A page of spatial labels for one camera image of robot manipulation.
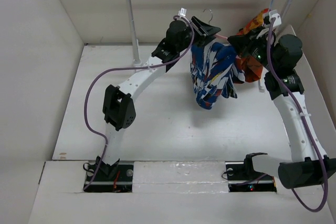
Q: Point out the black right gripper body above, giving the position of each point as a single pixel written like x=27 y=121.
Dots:
x=255 y=44

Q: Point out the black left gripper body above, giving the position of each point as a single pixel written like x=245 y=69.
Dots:
x=200 y=35

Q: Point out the pink plastic hanger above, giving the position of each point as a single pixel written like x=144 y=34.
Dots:
x=218 y=37

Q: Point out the blue white red patterned trousers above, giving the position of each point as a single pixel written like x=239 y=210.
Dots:
x=214 y=71

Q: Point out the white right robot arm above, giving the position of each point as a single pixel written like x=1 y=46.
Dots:
x=309 y=164

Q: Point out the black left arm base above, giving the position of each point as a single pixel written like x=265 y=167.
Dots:
x=116 y=178

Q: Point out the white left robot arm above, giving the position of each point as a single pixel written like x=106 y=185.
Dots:
x=118 y=103

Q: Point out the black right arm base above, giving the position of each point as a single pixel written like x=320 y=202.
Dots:
x=241 y=181

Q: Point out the orange camouflage garment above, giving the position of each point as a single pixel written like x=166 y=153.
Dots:
x=251 y=68

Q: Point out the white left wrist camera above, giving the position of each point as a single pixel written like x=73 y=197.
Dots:
x=182 y=12

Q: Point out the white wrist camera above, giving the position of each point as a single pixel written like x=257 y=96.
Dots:
x=182 y=12
x=270 y=16

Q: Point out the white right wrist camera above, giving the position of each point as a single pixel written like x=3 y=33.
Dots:
x=270 y=16

